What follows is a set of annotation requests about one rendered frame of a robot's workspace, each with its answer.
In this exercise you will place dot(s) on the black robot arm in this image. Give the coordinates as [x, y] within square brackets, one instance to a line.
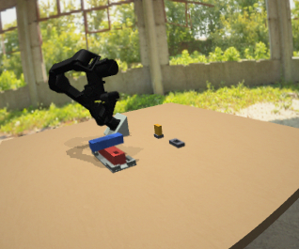
[97, 69]

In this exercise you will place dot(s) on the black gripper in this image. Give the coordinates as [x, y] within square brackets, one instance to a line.
[108, 97]

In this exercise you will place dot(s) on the yellow rectangular block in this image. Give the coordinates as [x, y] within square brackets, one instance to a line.
[158, 129]

